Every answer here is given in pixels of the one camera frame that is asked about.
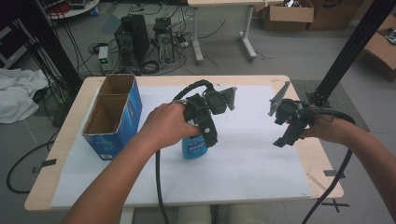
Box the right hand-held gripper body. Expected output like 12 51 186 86
267 80 316 125

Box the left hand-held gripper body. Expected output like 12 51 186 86
182 86 238 126

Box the blue plastic bottle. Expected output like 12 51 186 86
181 134 209 161

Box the person's right hand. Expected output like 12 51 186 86
303 116 348 146

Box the person's left hand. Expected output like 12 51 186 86
137 102 203 156

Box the dark floor mat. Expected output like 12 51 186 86
290 79 372 133

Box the white paper mat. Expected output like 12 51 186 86
49 84 313 208

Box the black tape strip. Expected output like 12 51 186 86
322 169 347 180
31 158 58 175

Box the white desk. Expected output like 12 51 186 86
187 0 285 66

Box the small black computer tower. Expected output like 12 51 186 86
152 17 176 65

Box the black tape cross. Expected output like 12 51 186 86
320 198 351 214

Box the blue cardboard box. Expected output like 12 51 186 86
81 73 144 161

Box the black metal stand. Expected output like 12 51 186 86
306 0 396 108

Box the open brown cardboard box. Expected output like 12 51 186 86
261 0 315 33

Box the large black computer tower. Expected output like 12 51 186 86
113 14 150 68

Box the closed brown cardboard box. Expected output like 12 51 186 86
307 0 364 32

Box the brown cardboard box with electronics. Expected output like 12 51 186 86
361 14 396 84

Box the white table leg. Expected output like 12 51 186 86
119 206 135 224

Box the white power supply box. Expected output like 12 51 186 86
97 45 113 75

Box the round white table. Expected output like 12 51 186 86
46 0 101 21

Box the white cloth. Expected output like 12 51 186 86
0 67 50 125

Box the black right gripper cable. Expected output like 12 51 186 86
300 106 357 224

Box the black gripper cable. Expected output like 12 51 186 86
300 106 357 224
154 78 216 224

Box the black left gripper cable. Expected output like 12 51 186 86
154 78 216 224

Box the black stand with cables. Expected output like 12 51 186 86
17 0 84 94

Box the black floor cable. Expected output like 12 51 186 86
6 140 56 194

